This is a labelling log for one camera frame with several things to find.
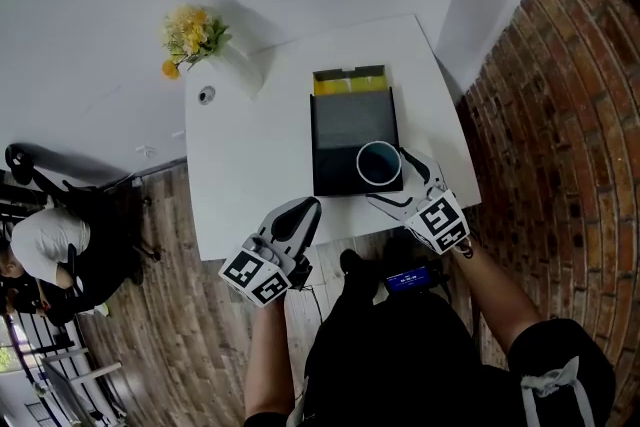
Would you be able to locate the yellow flower bouquet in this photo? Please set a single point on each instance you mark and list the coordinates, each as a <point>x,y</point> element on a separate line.
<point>192,32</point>

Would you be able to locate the person's left forearm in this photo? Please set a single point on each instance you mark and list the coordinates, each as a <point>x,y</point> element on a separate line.
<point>267,355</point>

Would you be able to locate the person's right forearm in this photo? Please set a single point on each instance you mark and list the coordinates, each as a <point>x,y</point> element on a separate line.
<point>495,295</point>

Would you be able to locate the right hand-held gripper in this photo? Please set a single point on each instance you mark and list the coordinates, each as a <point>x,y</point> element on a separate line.
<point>440,222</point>

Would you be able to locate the round grey table grommet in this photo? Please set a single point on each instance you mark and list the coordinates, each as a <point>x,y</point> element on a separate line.
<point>206,94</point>

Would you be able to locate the black office chair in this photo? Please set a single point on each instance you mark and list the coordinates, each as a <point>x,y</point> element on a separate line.
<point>102,197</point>

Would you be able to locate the white metal frame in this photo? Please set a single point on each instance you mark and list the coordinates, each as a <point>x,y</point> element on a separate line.
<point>95,371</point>

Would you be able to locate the person's black clothing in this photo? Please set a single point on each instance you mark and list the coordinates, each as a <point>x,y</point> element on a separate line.
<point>400,355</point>

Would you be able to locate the person's black shoe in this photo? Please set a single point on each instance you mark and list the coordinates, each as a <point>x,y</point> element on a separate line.
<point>357,270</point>

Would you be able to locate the white cup with teal inside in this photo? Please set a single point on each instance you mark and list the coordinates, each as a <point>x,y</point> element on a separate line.
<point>378,162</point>

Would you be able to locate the black metal railing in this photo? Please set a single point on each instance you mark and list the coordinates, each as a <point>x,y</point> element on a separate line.
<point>20,206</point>

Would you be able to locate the yellow packet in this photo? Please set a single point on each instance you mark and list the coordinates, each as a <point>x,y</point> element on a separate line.
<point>330,87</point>

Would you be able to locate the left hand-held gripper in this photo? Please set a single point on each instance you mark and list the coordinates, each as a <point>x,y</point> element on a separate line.
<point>255,277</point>

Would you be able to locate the white table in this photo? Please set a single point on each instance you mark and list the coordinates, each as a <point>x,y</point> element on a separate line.
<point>240,175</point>

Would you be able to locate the black tray box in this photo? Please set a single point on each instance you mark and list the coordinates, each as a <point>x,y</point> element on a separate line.
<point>350,120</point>

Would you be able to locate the black device with blue screen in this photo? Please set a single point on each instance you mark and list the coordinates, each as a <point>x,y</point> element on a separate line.
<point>410,279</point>

